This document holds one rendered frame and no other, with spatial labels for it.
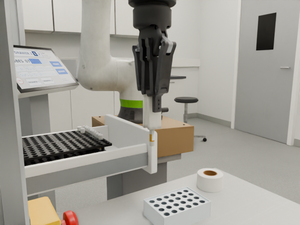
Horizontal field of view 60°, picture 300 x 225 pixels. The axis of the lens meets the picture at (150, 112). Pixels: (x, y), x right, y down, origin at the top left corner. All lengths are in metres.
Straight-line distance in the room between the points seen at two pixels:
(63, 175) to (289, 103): 3.64
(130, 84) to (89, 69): 0.16
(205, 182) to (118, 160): 0.24
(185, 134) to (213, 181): 0.32
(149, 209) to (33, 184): 0.24
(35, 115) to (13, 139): 1.42
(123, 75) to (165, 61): 0.50
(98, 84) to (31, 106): 0.69
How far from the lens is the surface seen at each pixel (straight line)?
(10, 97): 0.19
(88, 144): 0.66
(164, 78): 0.49
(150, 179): 1.07
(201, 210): 0.61
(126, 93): 1.00
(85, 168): 0.60
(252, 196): 0.75
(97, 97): 3.77
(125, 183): 1.02
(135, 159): 0.65
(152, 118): 0.52
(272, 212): 0.69
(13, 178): 0.21
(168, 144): 0.96
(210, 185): 0.73
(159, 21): 0.50
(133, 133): 0.72
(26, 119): 1.62
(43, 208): 0.38
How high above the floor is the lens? 1.09
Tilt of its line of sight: 10 degrees down
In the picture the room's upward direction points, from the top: straight up
